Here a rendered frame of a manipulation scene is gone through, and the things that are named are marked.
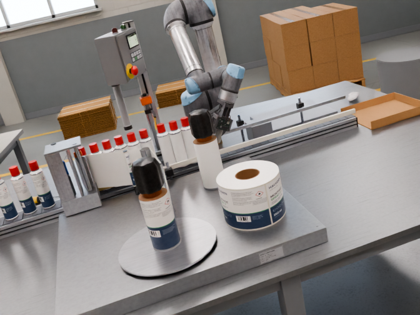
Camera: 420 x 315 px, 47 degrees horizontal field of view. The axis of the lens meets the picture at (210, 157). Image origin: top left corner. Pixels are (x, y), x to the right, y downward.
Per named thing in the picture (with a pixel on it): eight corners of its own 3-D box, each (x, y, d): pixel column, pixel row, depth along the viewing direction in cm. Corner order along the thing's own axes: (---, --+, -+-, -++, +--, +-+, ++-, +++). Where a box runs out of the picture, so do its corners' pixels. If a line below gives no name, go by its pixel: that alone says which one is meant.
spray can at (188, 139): (194, 165, 204) (183, 120, 197) (186, 163, 208) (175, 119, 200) (202, 160, 207) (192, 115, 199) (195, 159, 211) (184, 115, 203)
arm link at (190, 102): (183, 115, 242) (176, 90, 236) (208, 107, 244) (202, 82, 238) (188, 122, 231) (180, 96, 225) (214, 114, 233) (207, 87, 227)
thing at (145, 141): (150, 178, 202) (137, 133, 194) (148, 174, 207) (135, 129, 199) (162, 174, 203) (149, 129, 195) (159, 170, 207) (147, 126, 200)
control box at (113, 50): (107, 86, 192) (93, 39, 185) (127, 74, 206) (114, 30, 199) (129, 83, 188) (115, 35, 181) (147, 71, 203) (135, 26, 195)
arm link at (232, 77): (242, 66, 203) (249, 69, 195) (234, 91, 206) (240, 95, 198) (225, 61, 201) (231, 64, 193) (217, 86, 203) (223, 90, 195)
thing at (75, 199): (65, 217, 184) (43, 155, 174) (65, 203, 195) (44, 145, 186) (102, 205, 186) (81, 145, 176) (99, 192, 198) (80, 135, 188)
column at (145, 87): (163, 171, 219) (122, 22, 193) (161, 167, 223) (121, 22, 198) (172, 168, 219) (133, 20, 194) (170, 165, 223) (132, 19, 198)
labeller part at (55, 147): (44, 156, 175) (43, 154, 174) (45, 147, 185) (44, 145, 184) (81, 145, 177) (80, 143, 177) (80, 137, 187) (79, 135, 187)
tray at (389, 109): (371, 130, 212) (370, 121, 210) (341, 115, 235) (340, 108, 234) (430, 111, 217) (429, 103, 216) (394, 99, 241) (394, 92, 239)
